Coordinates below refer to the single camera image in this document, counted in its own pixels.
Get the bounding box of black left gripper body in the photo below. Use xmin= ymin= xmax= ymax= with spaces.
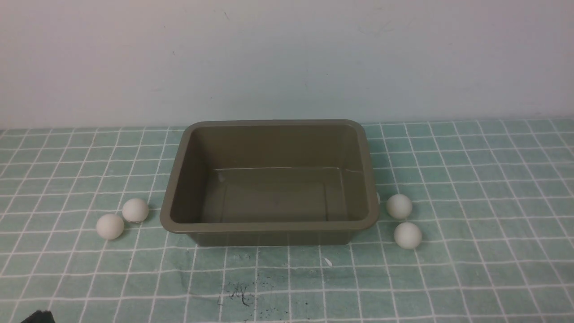
xmin=21 ymin=310 xmax=56 ymax=323

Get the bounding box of olive green plastic bin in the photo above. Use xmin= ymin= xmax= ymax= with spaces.
xmin=160 ymin=119 xmax=379 ymax=247

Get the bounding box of green checkered tablecloth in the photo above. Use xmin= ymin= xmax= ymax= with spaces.
xmin=0 ymin=118 xmax=574 ymax=323

